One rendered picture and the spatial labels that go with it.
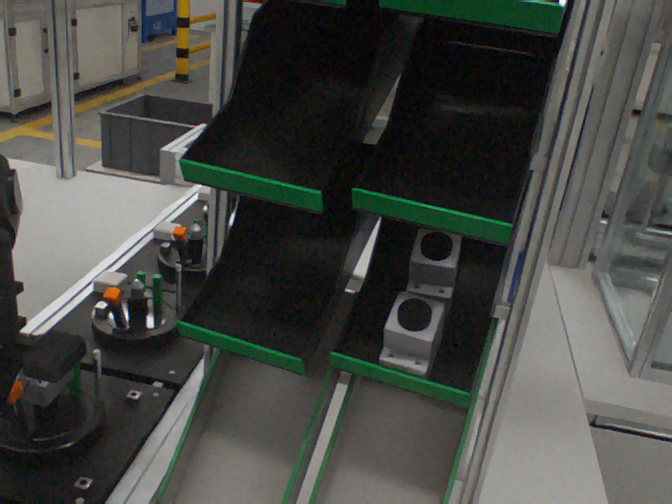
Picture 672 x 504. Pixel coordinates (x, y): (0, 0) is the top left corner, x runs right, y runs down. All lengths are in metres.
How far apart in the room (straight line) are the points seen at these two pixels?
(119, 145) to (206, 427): 2.18
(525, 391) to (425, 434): 0.55
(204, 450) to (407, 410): 0.23
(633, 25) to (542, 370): 0.81
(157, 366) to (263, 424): 0.30
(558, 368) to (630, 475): 0.24
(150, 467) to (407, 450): 0.32
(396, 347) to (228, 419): 0.24
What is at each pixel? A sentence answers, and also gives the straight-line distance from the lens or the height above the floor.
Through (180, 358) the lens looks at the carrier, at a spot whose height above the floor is 0.97.
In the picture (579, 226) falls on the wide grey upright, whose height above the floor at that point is 0.97.
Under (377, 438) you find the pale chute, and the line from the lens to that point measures 0.75.
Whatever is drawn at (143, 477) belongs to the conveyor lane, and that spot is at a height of 0.95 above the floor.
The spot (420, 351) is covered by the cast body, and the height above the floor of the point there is 1.23.
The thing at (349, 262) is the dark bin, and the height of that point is 1.26.
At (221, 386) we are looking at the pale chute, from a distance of 0.78.
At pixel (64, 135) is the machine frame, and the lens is 2.03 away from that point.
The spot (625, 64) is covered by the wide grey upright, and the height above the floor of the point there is 1.38.
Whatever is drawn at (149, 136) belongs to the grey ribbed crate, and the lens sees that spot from 2.78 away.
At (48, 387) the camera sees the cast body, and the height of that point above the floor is 1.05.
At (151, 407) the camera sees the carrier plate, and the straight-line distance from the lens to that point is 0.93.
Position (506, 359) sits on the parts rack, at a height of 1.17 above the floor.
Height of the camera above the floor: 1.55
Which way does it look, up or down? 25 degrees down
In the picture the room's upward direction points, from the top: 7 degrees clockwise
